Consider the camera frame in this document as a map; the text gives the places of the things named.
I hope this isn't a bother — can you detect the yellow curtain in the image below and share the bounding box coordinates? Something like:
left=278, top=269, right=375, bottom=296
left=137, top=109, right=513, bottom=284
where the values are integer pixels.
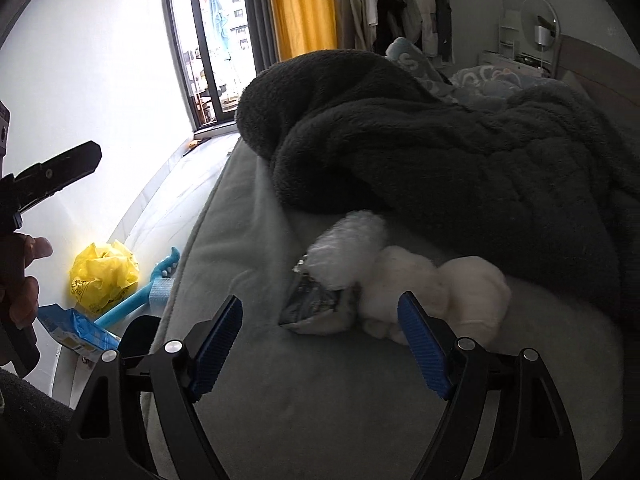
left=271, top=0, right=337, bottom=61

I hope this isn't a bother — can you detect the hanging clothes rack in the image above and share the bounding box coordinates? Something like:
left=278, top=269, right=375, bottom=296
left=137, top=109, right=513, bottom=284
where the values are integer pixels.
left=334, top=0, right=454, bottom=66

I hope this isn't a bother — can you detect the bubble wrap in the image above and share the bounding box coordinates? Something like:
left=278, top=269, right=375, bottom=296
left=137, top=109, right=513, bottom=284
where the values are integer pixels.
left=304, top=210, right=387, bottom=290

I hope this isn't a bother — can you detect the white dressing table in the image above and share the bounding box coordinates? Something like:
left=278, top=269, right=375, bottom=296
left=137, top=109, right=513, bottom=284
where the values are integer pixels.
left=478, top=10, right=556, bottom=77

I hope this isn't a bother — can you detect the black framed window door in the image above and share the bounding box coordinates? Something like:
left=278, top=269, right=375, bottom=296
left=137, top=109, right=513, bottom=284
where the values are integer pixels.
left=163, top=0, right=257, bottom=132

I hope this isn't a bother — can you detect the dark grey fleece blanket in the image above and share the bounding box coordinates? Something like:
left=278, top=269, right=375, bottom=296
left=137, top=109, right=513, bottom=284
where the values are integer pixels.
left=234, top=49, right=640, bottom=321

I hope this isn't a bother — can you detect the black trash bin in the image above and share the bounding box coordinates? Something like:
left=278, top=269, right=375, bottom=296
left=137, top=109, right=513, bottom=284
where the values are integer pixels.
left=118, top=315, right=160, bottom=359

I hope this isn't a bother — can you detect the blue toy guitar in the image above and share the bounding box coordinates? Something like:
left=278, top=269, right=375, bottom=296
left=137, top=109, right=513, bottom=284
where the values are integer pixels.
left=94, top=247, right=180, bottom=328

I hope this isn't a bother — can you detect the round vanity mirror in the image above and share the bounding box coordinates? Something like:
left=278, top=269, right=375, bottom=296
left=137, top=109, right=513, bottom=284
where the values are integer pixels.
left=520, top=0, right=560, bottom=63

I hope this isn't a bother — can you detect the white sock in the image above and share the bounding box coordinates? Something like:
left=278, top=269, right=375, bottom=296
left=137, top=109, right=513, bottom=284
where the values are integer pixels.
left=358, top=246, right=512, bottom=347

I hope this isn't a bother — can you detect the black silver snack wrapper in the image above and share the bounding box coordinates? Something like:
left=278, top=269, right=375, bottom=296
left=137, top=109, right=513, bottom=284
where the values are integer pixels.
left=278, top=255, right=361, bottom=336

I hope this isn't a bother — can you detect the blue snack bag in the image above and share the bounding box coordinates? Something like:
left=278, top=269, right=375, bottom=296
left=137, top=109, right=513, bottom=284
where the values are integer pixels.
left=37, top=304, right=120, bottom=362

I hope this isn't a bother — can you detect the crumpled yellow plastic bag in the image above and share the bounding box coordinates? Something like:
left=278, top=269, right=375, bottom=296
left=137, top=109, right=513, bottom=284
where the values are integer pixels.
left=68, top=240, right=140, bottom=316

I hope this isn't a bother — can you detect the brown bed headboard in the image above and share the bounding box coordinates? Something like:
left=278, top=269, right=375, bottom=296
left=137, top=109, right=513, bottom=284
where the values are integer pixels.
left=552, top=35, right=640, bottom=128

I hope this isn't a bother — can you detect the person's left hand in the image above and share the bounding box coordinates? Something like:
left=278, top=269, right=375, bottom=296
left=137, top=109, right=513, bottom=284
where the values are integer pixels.
left=1, top=233, right=53, bottom=348

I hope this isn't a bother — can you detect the blue patterned quilt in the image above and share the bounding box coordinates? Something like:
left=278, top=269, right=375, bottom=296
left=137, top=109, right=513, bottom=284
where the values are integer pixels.
left=385, top=37, right=560, bottom=110

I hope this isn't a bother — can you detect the dark grey curtain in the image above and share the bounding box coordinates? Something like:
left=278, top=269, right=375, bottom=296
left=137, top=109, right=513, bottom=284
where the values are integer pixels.
left=245, top=0, right=279, bottom=73

